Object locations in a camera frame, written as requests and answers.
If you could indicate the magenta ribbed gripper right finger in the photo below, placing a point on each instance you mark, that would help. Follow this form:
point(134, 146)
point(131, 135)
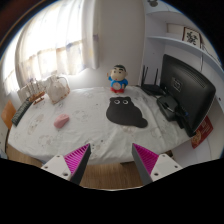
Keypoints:
point(151, 166)

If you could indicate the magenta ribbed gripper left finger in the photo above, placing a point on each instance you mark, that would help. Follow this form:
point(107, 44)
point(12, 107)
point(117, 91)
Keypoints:
point(70, 167)

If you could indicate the black cat-shaped mouse pad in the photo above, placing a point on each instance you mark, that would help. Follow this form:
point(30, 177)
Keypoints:
point(122, 111)

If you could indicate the white floral tablecloth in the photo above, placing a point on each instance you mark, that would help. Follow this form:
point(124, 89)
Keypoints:
point(36, 135)

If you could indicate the red printed packet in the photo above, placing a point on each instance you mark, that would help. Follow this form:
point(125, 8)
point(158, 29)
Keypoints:
point(202, 132)

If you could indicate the black keyboard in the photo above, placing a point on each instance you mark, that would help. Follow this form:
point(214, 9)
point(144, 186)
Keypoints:
point(20, 112)

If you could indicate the wooden model ship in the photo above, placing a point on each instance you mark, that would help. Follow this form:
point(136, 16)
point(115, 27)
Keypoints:
point(34, 91)

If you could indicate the black wifi router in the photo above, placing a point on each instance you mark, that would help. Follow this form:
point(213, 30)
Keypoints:
point(151, 89)

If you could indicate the orange wooden chair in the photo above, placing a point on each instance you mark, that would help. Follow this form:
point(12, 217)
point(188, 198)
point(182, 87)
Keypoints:
point(8, 113)

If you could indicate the black computer monitor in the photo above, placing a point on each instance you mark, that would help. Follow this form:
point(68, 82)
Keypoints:
point(188, 95)

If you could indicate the cartoon boy figurine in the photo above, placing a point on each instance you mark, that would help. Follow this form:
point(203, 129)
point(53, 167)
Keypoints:
point(117, 78)

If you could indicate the white curtain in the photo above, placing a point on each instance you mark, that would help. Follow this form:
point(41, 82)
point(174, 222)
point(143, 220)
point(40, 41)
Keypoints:
point(60, 39)

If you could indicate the framed calligraphy picture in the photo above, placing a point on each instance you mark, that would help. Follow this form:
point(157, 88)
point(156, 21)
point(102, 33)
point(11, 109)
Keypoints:
point(192, 37)

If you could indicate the white wall shelf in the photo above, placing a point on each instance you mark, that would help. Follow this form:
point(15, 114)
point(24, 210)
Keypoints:
point(168, 31)

